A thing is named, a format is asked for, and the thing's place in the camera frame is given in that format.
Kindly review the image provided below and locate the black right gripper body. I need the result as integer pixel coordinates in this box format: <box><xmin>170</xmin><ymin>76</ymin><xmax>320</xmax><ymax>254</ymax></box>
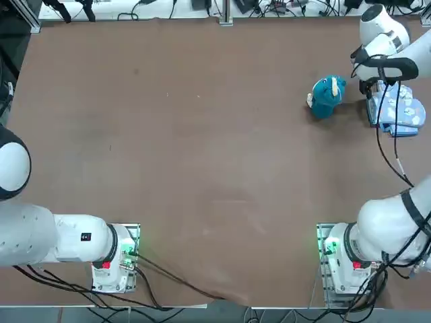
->
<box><xmin>358</xmin><ymin>79</ymin><xmax>384</xmax><ymax>99</ymax></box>

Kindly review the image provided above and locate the small blue plush doll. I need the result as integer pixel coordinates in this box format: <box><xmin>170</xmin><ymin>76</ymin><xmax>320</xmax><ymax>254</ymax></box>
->
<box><xmin>305</xmin><ymin>76</ymin><xmax>348</xmax><ymax>120</ymax></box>

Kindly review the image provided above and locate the black stand leg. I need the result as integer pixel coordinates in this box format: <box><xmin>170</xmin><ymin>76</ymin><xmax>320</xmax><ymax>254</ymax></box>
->
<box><xmin>42</xmin><ymin>0</ymin><xmax>72</xmax><ymax>24</ymax></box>
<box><xmin>77</xmin><ymin>0</ymin><xmax>97</xmax><ymax>22</ymax></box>

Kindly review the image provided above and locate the aluminium frame post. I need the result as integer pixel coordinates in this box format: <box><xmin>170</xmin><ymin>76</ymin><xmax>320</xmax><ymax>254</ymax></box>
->
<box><xmin>219</xmin><ymin>0</ymin><xmax>234</xmax><ymax>26</ymax></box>

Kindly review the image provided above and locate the black right base cable bundle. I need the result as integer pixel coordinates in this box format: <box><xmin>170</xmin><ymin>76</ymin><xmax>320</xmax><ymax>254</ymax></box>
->
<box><xmin>312</xmin><ymin>242</ymin><xmax>431</xmax><ymax>314</ymax></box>

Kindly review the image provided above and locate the black base cable bundle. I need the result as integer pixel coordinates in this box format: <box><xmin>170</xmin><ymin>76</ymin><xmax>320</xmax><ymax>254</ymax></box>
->
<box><xmin>312</xmin><ymin>242</ymin><xmax>431</xmax><ymax>314</ymax></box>
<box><xmin>12</xmin><ymin>264</ymin><xmax>185</xmax><ymax>312</ymax></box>

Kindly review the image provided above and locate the long black table cable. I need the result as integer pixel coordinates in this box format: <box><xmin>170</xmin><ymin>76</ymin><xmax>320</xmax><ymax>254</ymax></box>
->
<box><xmin>135</xmin><ymin>252</ymin><xmax>227</xmax><ymax>301</ymax></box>

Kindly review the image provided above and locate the aluminium frame profile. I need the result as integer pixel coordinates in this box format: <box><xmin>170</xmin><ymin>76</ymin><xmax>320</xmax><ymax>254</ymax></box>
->
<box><xmin>5</xmin><ymin>0</ymin><xmax>42</xmax><ymax>34</ymax></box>

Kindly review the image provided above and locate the black left base cable bundle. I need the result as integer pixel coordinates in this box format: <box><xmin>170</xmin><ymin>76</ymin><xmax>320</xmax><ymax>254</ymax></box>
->
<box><xmin>12</xmin><ymin>264</ymin><xmax>185</xmax><ymax>312</ymax></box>

